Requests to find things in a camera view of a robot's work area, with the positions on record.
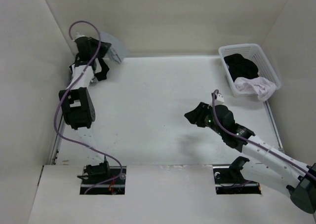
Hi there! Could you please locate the grey tank top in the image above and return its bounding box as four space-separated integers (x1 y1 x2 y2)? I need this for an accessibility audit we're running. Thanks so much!
100 31 128 64

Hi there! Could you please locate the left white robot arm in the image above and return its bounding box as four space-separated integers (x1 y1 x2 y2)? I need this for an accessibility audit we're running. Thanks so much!
59 36 112 151

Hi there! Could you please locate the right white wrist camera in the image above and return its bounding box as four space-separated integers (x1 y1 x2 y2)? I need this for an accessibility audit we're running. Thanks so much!
215 93 225 105

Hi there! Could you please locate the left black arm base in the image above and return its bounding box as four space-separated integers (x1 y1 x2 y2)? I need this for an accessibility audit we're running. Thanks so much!
77 158 111 181

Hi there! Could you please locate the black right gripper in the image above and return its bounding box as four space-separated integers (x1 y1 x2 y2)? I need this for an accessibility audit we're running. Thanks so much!
184 102 225 136

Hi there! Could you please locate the white plastic basket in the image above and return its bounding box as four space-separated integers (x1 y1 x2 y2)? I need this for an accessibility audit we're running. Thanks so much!
218 43 281 97

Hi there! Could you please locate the black garment in basket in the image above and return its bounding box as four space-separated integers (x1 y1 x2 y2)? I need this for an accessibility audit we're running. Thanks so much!
224 54 259 82

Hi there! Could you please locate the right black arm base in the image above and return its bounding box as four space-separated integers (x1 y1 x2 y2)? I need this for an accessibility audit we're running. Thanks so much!
213 156 260 190

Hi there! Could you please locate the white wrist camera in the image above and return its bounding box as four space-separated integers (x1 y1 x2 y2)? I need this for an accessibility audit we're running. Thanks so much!
215 93 225 105
73 32 85 42

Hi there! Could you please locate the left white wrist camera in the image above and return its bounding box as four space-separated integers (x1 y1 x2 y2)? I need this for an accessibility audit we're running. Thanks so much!
73 32 85 42

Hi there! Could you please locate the pink garment in basket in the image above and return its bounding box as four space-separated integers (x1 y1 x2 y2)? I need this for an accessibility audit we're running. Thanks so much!
234 76 277 102

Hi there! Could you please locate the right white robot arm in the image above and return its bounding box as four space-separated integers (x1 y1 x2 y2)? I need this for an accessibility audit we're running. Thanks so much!
184 102 316 214

